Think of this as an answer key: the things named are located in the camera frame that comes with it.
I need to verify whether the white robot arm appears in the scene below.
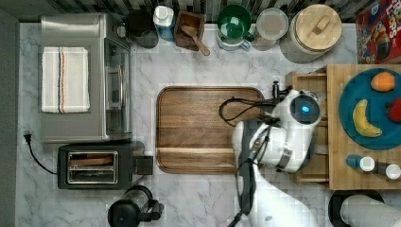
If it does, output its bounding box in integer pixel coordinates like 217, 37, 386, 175
230, 90, 322, 227

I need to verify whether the dark wooden cutting board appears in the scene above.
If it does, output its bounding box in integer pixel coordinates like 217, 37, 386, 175
156, 86, 264, 174

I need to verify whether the brown wooden box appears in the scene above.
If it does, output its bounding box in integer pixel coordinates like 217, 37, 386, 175
174, 10, 204, 51

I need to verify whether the wooden spoon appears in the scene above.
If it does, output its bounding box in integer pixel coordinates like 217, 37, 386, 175
182, 26, 210, 56

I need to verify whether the stainless steel toaster oven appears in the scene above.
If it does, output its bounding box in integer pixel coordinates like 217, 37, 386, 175
41, 13, 132, 144

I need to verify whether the green mug with blue saucer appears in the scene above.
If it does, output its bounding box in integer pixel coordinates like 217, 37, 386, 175
217, 5, 254, 51

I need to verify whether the black two-slot toaster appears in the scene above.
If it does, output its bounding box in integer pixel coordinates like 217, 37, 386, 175
57, 141, 153, 190

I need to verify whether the blue bottle with white cap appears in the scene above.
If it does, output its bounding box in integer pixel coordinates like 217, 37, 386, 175
153, 6, 175, 42

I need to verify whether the dark grey cup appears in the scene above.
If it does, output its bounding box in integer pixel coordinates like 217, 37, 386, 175
126, 9, 159, 49

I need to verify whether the clear jar with white lid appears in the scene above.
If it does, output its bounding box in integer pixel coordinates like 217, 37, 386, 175
253, 8, 288, 51

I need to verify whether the large jar with wooden lid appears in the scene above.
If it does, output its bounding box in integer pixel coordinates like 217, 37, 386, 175
280, 4, 342, 63

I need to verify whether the bamboo cabinet top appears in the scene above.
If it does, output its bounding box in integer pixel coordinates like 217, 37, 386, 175
325, 64, 400, 190

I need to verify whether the striped white dish towel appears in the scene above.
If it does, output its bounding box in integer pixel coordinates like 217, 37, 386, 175
42, 46, 90, 114

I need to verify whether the yellow banana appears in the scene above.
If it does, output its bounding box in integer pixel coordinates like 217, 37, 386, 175
353, 99, 382, 138

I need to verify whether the blue round plate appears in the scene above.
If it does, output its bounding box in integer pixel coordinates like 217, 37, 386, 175
339, 68, 401, 149

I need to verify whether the teal shaker with white cap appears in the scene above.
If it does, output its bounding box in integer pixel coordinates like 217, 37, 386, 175
346, 154, 375, 172

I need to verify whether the paper towel roll on holder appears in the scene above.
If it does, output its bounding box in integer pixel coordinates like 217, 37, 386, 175
328, 190, 401, 227

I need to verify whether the orange fruit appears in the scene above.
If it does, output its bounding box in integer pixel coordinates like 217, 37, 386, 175
371, 72, 395, 92

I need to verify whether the red apple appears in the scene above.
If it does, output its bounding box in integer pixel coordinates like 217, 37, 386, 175
386, 97, 401, 123

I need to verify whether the red cereal box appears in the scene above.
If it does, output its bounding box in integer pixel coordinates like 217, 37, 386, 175
357, 0, 401, 64

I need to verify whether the dark shaker with white cap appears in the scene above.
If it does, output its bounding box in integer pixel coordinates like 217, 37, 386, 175
374, 162, 401, 180

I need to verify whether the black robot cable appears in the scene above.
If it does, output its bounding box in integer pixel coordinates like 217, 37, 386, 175
218, 96, 282, 227

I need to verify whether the black power cord with plug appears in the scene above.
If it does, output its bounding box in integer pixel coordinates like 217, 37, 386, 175
23, 131, 59, 176

